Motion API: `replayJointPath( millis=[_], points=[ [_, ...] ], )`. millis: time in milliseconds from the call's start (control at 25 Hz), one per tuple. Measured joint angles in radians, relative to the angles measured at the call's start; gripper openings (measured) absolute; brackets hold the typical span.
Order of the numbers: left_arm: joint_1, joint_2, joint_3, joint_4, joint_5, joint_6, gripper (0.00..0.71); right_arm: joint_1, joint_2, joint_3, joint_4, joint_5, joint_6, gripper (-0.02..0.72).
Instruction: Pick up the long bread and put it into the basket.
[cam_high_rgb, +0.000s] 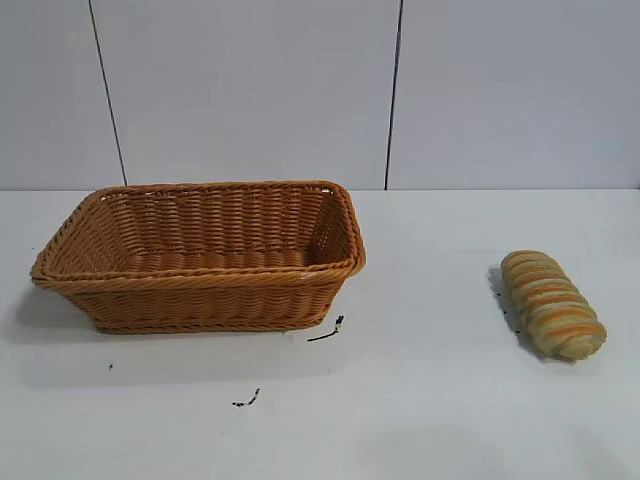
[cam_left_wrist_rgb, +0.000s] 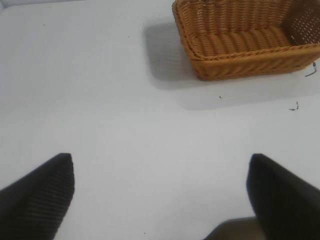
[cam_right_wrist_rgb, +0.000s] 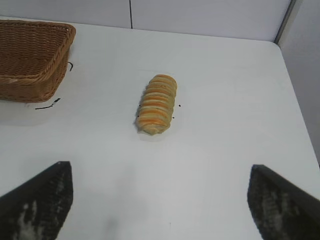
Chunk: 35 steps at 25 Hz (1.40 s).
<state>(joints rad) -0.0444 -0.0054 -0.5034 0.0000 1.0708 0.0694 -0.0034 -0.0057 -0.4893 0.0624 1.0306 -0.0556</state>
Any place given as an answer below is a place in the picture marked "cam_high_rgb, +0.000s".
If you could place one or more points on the long striped bread loaf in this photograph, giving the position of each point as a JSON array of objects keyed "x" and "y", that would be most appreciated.
[{"x": 550, "y": 305}]

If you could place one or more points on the brown woven wicker basket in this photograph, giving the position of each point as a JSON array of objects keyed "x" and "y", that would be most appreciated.
[{"x": 200, "y": 300}]

